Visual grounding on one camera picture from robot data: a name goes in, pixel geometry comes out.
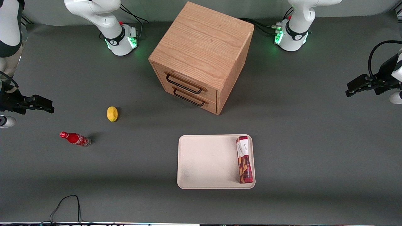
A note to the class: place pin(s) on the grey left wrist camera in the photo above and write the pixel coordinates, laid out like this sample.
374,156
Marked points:
396,98

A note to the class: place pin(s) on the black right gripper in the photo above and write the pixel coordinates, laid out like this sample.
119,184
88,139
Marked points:
8,101

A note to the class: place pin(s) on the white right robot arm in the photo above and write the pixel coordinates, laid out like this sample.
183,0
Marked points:
94,12

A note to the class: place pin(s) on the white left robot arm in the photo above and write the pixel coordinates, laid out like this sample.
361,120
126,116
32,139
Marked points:
296,31

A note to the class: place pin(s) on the red tartan shortbread cookie box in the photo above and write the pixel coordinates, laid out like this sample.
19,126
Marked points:
244,160

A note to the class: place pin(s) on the wooden two-drawer cabinet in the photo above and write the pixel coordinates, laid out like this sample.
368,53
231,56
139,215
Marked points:
201,47

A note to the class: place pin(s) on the beige rectangular plastic tray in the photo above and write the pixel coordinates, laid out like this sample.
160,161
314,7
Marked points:
207,161

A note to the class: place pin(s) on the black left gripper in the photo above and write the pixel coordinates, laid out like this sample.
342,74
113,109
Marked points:
385,72

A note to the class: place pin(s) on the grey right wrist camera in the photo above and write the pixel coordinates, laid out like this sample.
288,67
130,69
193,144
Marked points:
6,121

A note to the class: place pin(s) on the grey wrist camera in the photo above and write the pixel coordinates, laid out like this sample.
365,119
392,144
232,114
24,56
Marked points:
396,98
6,121

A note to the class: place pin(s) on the yellow lemon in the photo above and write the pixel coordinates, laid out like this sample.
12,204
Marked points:
112,113

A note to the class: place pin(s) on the red cola bottle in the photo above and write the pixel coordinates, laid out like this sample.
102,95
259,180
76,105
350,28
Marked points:
75,138

